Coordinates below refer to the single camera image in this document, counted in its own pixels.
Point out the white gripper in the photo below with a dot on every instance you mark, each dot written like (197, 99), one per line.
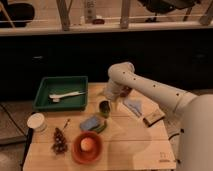
(113, 91)

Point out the white plastic utensil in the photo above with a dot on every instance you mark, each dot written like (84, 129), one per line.
(58, 97)

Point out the green cloth piece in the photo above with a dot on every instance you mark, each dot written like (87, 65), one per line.
(101, 128)

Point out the bunch of dark grapes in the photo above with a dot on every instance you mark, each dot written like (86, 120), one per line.
(60, 143)

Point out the green plastic tray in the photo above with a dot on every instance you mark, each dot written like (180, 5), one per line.
(58, 86)

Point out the wooden railing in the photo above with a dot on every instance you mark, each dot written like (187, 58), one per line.
(40, 17)

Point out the blue sponge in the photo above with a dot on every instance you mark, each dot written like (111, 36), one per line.
(90, 123)

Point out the orange fruit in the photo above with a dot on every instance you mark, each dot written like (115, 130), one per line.
(87, 144)

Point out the orange bowl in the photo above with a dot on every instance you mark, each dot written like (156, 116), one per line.
(87, 157)

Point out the small wooden block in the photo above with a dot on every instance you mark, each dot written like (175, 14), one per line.
(153, 118)

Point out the light blue cloth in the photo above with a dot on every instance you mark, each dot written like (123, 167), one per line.
(134, 106)

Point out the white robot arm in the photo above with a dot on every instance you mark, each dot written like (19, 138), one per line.
(196, 138)

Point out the white cup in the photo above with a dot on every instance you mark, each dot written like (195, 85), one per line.
(37, 122)

